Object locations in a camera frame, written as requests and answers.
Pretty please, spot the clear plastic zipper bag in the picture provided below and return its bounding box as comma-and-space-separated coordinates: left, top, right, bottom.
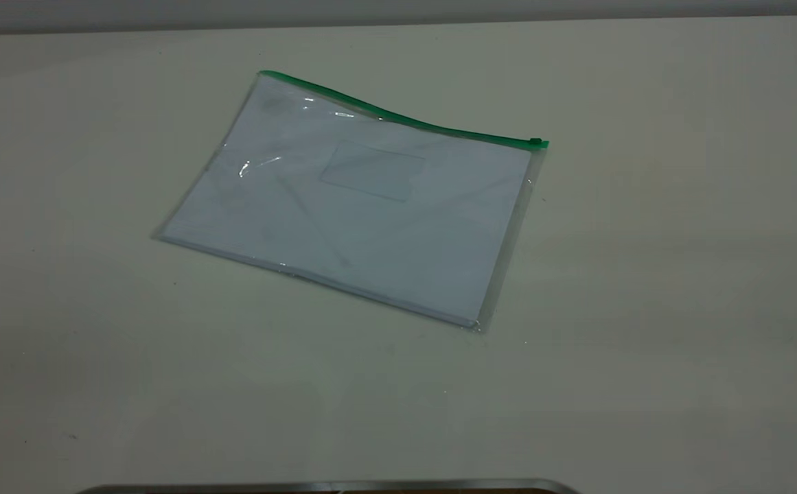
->
152, 69, 551, 334

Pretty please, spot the silver metal frame strip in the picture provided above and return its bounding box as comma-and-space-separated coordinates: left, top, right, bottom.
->
76, 478, 581, 494

